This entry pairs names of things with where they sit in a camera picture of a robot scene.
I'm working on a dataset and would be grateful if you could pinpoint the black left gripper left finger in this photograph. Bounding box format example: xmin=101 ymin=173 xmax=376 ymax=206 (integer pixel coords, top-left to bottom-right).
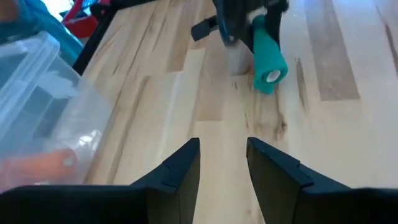
xmin=0 ymin=138 xmax=201 ymax=224

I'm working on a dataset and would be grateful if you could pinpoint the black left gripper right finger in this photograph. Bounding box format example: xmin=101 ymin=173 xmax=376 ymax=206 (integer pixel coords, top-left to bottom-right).
xmin=246 ymin=136 xmax=398 ymax=224

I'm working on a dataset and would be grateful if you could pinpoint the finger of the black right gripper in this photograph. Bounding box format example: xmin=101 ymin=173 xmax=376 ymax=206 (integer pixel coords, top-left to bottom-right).
xmin=266 ymin=0 xmax=290 ymax=45
xmin=213 ymin=0 xmax=255 ymax=53

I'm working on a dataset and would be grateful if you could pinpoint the green elastic bandage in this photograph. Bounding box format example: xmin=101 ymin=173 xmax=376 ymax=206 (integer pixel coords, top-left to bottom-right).
xmin=252 ymin=14 xmax=289 ymax=95

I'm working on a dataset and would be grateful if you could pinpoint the orange bandage roll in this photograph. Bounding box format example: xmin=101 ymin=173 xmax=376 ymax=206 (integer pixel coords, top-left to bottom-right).
xmin=0 ymin=148 xmax=78 ymax=187

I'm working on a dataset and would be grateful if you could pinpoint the red plastic crate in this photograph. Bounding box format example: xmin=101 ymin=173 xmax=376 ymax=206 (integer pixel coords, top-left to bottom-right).
xmin=60 ymin=0 xmax=111 ymax=40

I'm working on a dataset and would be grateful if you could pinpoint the clear plastic storage box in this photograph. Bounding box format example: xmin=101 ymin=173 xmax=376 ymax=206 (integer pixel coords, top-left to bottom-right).
xmin=0 ymin=30 xmax=114 ymax=187

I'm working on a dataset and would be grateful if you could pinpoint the person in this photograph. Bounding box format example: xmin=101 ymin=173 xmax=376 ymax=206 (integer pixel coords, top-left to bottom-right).
xmin=0 ymin=0 xmax=85 ymax=68

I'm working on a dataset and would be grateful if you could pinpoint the black metal table frame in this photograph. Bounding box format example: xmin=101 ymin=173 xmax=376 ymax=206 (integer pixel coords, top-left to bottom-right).
xmin=73 ymin=0 xmax=156 ymax=75

